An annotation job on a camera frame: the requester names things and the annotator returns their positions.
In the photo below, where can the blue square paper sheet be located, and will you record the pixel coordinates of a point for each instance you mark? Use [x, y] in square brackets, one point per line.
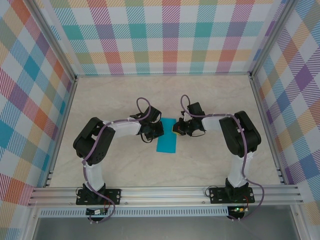
[166, 142]

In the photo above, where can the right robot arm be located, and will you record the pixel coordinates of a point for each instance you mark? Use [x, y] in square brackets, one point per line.
[237, 140]

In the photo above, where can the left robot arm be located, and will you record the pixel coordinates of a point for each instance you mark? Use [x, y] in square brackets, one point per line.
[93, 147]

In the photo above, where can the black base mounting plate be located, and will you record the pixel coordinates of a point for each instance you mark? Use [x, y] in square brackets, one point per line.
[115, 196]
[217, 197]

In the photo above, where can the circuit board green light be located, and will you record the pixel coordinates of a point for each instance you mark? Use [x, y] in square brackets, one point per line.
[238, 209]

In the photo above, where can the circuit board white label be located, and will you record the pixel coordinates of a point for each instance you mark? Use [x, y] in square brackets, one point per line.
[96, 212]

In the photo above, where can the grey metal panel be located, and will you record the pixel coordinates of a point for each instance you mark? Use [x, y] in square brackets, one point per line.
[162, 228]

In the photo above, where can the thin aluminium rail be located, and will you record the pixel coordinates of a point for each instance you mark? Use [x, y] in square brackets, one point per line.
[162, 74]

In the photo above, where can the aluminium cross rail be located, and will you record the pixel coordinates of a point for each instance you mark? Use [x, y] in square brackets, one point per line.
[162, 195]

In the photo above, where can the aluminium side rail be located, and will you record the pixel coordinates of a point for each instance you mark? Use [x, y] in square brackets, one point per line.
[266, 125]
[63, 125]

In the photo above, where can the aluminium frame post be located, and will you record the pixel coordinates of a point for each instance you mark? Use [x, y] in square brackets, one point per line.
[53, 37]
[272, 37]

